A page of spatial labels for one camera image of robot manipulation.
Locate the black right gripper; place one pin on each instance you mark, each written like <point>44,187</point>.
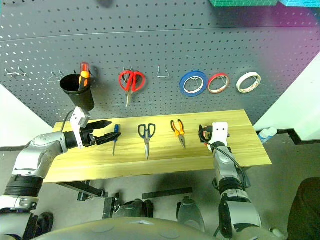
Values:
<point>210,130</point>

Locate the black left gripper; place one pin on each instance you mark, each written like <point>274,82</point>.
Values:
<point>88,137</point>

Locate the orange black needle-nose pliers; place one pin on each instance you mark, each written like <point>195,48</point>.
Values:
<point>180,136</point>

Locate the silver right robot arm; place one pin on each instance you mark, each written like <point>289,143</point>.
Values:
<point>227,165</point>

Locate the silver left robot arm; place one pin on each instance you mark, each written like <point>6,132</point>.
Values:
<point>32,155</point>

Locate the grey pegboard wall panel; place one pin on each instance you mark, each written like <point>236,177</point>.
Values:
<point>160,45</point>

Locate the black plastic cup holder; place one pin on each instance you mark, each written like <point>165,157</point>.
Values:
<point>82,100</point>

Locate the narrow red tape roll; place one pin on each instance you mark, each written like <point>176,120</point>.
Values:
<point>209,84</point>

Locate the blue tape roll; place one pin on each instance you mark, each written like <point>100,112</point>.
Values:
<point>182,86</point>

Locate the white tape roll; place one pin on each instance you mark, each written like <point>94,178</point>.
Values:
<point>238,86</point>

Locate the white blue bottle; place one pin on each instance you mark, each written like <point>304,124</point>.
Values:
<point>267,133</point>

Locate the black floor strip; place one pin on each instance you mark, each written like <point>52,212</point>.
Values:
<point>167,193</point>

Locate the grey right robot leg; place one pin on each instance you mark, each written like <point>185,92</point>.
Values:
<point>190,212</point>

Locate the grey robot leg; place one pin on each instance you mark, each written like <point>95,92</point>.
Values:
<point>190,212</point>
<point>135,208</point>

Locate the grey left robot leg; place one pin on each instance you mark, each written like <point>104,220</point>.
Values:
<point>135,208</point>

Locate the silver robot torso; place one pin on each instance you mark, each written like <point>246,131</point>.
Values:
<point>125,230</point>

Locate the black shoe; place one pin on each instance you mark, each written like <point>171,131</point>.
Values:
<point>46,221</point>

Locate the dark brown rounded shape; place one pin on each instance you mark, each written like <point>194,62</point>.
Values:
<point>306,210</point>

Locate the green gridded box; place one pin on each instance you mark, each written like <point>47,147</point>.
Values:
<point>242,2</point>

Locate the teal box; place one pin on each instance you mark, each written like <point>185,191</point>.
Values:
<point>300,2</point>

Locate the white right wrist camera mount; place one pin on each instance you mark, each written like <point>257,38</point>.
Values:
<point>220,132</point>

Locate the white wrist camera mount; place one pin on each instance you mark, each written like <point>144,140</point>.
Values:
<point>220,132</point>
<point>77,117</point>

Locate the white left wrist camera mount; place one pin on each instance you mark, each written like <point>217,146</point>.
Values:
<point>77,117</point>

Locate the black metal table frame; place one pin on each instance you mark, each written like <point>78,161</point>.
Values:
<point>87,191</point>

